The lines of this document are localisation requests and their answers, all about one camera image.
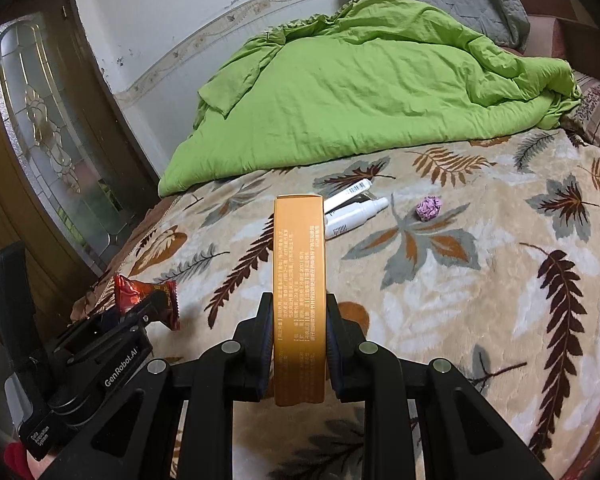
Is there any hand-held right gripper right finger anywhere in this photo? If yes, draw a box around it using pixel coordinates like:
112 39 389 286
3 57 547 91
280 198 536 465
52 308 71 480
325 296 553 480

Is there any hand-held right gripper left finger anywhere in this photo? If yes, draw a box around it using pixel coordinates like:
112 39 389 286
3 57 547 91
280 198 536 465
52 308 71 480
40 292 277 480

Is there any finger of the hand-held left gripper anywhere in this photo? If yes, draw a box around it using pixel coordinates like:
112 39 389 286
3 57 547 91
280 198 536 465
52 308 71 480
100 291 167 333

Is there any red snack wrapper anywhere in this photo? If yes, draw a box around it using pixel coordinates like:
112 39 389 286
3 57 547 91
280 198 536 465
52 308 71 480
114 274 182 332

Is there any orange cardboard box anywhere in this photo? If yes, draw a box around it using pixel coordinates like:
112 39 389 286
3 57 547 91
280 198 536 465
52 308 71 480
272 194 327 407

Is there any white spray bottle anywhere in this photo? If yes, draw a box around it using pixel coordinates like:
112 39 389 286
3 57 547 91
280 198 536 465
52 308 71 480
325 197 390 239

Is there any black flat panel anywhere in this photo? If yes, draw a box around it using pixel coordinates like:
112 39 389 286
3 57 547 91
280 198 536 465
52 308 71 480
0 241 37 361

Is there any leaf print blanket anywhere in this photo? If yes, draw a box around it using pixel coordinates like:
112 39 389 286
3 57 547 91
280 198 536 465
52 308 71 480
70 130 600 480

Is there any white tube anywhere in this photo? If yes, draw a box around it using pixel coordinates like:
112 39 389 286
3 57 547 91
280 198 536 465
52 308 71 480
324 178 372 213

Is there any purple crumpled paper ball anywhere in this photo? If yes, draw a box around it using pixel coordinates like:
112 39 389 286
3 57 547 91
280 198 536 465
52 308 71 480
416 197 443 222

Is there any wooden door with patterned glass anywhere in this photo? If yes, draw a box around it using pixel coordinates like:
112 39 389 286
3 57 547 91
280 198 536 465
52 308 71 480
0 0 161 331

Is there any green quilt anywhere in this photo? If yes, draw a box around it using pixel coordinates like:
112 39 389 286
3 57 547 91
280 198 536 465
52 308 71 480
157 0 583 197

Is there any brown upholstered headboard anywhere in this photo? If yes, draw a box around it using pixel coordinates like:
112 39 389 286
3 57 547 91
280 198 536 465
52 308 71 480
510 0 600 91

